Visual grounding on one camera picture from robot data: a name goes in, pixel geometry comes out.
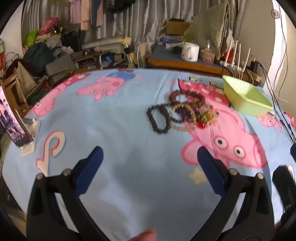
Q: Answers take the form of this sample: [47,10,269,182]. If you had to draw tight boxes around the wooden chair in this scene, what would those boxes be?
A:
[2,59,30,114]

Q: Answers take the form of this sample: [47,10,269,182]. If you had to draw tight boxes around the woven wicker jar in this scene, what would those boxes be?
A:
[200,47,216,63]

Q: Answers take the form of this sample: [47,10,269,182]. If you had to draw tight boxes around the photo in white stand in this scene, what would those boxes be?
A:
[0,85,34,147]

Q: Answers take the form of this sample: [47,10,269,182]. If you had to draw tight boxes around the white router with antennas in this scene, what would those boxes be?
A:
[220,39,251,70]

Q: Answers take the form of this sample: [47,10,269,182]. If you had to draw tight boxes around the black bead bracelet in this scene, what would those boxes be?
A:
[147,103,173,134]

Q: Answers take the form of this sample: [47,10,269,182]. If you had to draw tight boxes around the white phone stand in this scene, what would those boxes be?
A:
[21,118,41,156]

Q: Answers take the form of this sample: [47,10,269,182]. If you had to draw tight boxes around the purple bead bracelet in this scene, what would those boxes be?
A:
[175,108,197,122]

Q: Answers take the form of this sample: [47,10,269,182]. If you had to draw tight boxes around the green plastic bag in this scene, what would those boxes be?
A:
[26,30,38,47]

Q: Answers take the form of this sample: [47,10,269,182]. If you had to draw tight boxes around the grey box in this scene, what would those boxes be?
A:
[46,54,77,84]

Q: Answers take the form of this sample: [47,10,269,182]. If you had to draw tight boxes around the dark green bag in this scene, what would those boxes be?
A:
[23,43,55,72]

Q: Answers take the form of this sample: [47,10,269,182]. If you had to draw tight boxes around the black cables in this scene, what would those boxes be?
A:
[254,59,296,139]

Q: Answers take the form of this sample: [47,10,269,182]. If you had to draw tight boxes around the black bag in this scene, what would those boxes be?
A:
[62,31,81,52]

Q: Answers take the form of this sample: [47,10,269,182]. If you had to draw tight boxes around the cardboard box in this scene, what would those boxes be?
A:
[165,20,191,35]

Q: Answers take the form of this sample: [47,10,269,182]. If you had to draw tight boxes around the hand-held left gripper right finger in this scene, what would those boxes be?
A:
[196,146,275,241]

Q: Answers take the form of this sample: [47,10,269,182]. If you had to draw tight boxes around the blue cartoon printed blanket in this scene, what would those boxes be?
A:
[0,67,296,241]

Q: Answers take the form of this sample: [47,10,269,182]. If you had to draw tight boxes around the brown wooden bead bracelet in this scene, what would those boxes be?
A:
[168,89,206,108]

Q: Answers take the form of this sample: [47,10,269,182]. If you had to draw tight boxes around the hanging clothes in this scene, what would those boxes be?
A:
[69,0,137,30]

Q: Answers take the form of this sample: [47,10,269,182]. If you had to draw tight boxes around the beige bead bracelet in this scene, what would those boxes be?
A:
[169,103,197,132]

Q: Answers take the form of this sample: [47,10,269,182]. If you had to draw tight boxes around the person's left hand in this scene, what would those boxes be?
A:
[128,229,158,241]

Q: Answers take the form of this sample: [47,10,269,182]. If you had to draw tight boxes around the clear pink bead bracelet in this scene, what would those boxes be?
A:
[196,104,220,127]

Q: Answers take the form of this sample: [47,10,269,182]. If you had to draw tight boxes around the red bag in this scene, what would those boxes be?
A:
[38,17,59,35]

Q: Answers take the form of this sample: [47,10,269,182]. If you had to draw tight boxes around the green plastic basket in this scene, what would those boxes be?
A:
[222,75,273,117]

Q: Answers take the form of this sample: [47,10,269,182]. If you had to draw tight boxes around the white enamel mug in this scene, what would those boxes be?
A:
[181,42,200,62]

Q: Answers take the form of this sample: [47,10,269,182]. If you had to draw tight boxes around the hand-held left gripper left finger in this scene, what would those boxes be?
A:
[26,146,104,241]

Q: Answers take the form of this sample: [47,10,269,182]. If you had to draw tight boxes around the white cable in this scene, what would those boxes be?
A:
[279,11,289,103]

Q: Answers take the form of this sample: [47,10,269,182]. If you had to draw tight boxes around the wooden desk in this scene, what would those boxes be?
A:
[148,44,263,86]

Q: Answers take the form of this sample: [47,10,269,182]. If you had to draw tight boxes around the grey curtain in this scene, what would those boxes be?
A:
[22,0,245,69]

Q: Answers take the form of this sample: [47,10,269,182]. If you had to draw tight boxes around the beige knitted cushion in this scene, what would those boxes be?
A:
[184,2,232,55]

